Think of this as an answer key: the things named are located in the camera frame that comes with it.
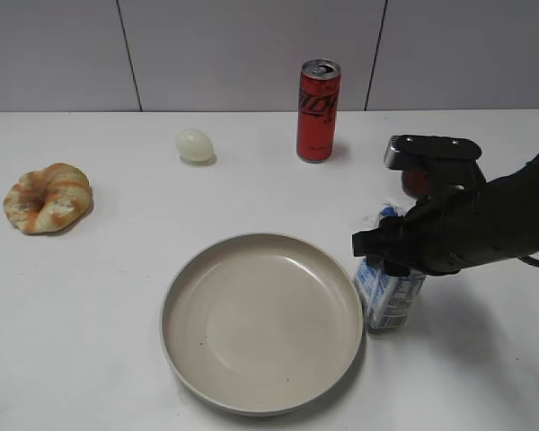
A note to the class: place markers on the dark red wax apple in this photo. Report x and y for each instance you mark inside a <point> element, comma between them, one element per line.
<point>415,184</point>

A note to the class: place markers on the brown white bagel bread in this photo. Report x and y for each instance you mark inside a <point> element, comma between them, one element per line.
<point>49,200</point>

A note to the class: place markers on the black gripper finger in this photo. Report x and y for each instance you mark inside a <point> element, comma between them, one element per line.
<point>450,163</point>
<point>385,247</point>

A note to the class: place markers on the red soda can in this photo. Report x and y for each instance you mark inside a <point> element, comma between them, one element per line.
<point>319,89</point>

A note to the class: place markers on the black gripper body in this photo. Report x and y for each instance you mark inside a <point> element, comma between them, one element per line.
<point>496,221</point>

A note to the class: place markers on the blue white milk carton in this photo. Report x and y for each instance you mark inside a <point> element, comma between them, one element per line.
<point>386,299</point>

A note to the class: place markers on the beige round plate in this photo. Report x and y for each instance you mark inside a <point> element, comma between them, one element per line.
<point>261,323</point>

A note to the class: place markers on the white egg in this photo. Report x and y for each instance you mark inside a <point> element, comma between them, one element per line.
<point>194,146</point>

